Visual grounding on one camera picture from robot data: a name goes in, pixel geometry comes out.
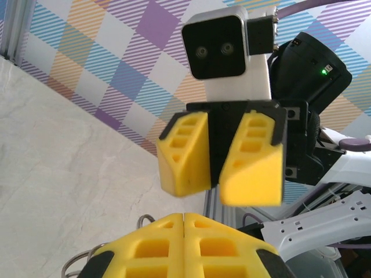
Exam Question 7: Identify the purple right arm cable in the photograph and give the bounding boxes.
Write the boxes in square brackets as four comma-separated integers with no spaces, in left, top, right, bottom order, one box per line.
[242,0,371,250]

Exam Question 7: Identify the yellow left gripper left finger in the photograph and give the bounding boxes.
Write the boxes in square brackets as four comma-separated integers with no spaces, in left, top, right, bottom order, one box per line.
[78,213,186,278]

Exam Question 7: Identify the aluminium frame post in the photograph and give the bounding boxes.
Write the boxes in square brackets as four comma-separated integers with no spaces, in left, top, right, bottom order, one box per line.
[0,0,33,66]

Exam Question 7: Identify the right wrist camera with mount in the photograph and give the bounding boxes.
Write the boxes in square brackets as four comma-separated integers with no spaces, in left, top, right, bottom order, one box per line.
[181,6,279,102]

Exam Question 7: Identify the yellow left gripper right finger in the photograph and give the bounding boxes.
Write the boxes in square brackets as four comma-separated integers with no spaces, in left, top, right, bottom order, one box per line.
[184,213,297,278]

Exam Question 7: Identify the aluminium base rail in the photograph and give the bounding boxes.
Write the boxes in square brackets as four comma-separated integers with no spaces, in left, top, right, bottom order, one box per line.
[202,185,243,228]

